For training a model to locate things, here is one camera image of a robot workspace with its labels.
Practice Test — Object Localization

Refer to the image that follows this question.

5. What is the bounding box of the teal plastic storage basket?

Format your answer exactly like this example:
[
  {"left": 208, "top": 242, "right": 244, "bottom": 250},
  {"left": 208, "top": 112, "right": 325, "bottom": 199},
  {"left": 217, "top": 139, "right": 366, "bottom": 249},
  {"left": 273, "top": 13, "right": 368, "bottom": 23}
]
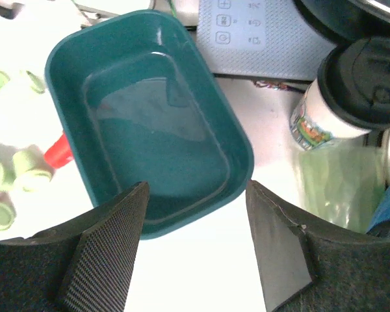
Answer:
[{"left": 45, "top": 10, "right": 254, "bottom": 240}]

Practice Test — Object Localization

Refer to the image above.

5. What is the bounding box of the grey induction cooker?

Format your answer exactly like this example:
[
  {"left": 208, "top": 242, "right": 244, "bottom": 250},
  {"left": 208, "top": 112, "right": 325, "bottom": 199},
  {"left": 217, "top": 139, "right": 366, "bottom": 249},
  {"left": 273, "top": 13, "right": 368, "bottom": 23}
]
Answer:
[{"left": 196, "top": 0, "right": 335, "bottom": 81}]

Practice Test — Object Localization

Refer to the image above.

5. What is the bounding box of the green capsule lower right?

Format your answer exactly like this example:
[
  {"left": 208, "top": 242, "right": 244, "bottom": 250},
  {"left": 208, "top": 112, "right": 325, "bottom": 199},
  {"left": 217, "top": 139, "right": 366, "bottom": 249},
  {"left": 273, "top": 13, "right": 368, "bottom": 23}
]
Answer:
[{"left": 0, "top": 201, "right": 16, "bottom": 231}]

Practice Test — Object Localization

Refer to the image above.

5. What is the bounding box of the green capsule cluster right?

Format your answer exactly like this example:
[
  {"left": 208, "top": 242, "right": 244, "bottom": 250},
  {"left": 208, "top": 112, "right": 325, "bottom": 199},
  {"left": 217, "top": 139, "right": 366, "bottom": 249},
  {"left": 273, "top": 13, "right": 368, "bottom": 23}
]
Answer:
[{"left": 12, "top": 149, "right": 47, "bottom": 177}]

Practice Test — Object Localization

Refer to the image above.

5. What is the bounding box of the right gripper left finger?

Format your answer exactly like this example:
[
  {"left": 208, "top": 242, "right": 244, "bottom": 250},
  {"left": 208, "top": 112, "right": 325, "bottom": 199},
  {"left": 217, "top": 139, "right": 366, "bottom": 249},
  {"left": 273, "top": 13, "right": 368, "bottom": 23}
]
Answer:
[{"left": 0, "top": 182, "right": 150, "bottom": 311}]

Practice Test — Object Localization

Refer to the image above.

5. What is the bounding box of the green capsule top right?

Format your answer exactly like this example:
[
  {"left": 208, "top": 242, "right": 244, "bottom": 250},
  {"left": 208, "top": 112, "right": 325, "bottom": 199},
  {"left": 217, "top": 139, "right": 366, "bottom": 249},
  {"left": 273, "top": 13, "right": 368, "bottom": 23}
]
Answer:
[{"left": 19, "top": 70, "right": 46, "bottom": 94}]

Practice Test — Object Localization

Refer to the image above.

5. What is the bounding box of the black frying pan with lid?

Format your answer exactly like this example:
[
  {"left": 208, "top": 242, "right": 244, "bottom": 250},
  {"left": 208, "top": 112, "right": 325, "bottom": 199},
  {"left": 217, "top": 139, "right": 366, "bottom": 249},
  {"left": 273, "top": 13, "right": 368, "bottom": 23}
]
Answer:
[{"left": 294, "top": 0, "right": 390, "bottom": 44}]

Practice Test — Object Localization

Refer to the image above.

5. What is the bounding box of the green glass tumbler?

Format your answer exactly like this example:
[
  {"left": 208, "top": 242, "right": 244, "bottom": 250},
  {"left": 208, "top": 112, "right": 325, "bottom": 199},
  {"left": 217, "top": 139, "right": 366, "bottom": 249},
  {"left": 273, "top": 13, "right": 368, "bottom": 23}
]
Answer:
[{"left": 294, "top": 144, "right": 386, "bottom": 233}]

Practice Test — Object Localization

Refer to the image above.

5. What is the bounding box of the green capsule centre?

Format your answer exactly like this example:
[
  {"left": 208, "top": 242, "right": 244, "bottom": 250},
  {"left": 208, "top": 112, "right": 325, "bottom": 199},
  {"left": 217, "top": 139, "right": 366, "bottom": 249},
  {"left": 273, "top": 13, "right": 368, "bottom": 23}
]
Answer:
[{"left": 14, "top": 169, "right": 53, "bottom": 192}]

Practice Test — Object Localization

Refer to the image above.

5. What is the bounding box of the red capsule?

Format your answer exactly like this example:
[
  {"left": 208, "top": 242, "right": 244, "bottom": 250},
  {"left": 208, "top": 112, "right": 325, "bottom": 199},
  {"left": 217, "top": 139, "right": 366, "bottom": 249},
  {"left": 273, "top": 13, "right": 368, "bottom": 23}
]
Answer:
[{"left": 44, "top": 133, "right": 74, "bottom": 169}]

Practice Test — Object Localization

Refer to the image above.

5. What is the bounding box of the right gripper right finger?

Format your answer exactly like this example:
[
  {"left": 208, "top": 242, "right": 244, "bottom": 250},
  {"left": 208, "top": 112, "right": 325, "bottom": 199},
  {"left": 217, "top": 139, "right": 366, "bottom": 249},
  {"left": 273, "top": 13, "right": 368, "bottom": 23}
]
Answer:
[{"left": 246, "top": 181, "right": 390, "bottom": 311}]

